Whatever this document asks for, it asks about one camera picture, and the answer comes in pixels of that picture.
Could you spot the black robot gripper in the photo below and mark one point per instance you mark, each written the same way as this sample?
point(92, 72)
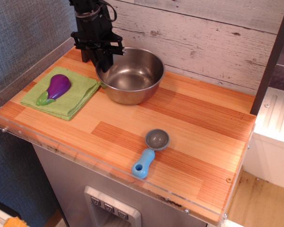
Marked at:
point(94, 35)

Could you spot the stainless steel bowl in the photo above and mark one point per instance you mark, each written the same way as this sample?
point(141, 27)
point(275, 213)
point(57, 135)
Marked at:
point(134, 76)

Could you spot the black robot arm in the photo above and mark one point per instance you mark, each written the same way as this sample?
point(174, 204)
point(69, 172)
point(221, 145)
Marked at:
point(94, 35)

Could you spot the green folded towel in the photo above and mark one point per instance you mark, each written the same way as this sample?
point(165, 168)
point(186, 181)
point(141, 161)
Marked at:
point(82, 88)

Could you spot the purple toy eggplant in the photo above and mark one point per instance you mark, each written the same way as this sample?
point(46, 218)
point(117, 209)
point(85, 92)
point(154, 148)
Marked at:
point(59, 85)

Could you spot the blue grey toy scoop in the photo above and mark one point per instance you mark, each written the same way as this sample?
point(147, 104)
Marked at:
point(156, 140)

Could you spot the clear acrylic edge guard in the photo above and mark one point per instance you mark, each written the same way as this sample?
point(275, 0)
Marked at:
point(195, 173)

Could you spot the silver dispenser button panel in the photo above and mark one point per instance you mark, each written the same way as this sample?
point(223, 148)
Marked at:
point(109, 209)

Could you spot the grey toy fridge cabinet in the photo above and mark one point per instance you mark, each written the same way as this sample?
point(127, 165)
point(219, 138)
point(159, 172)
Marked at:
point(69, 180)

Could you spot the orange yellow object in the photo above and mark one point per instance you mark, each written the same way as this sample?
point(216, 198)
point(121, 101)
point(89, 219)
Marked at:
point(15, 222)

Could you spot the white toy sink unit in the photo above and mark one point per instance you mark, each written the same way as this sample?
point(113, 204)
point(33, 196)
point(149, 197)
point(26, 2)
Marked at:
point(265, 157)

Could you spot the dark left frame post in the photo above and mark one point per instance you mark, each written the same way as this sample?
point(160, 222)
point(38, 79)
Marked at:
point(85, 55)

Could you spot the dark frame post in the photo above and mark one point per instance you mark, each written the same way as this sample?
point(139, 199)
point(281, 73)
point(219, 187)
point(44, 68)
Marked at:
point(271, 64)
point(85, 55)

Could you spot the dark right frame post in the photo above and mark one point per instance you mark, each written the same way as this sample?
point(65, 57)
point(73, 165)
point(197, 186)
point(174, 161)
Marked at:
point(271, 64)

